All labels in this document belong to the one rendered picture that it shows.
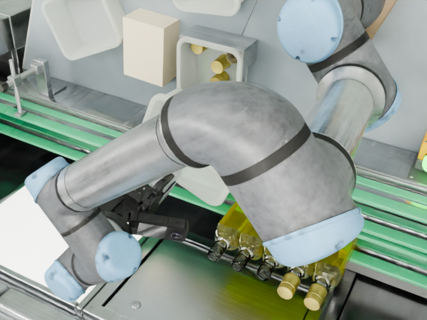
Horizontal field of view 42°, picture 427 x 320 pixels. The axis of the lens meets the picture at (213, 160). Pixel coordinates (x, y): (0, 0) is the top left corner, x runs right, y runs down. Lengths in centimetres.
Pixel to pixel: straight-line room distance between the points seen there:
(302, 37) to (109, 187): 42
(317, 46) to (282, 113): 38
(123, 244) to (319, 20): 48
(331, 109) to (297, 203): 24
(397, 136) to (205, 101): 81
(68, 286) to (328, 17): 61
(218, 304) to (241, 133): 76
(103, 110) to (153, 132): 94
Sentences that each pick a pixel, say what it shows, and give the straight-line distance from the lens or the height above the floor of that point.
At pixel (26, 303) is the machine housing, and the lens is 135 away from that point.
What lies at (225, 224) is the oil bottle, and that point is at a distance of 126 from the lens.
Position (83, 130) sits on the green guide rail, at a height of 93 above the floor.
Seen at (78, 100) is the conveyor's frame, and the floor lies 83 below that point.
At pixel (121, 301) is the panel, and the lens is 131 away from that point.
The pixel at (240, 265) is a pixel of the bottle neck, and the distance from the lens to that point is 120.
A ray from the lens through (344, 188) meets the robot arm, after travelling 65.
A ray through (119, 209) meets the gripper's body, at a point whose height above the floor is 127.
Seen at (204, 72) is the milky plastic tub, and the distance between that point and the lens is 145.
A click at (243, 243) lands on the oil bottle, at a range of 124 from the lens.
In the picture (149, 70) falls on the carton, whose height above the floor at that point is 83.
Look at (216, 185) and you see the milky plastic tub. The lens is 119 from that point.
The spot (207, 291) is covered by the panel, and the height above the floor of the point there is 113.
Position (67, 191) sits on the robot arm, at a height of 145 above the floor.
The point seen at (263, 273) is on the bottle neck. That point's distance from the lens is 121.
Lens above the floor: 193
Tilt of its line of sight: 47 degrees down
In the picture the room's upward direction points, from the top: 137 degrees counter-clockwise
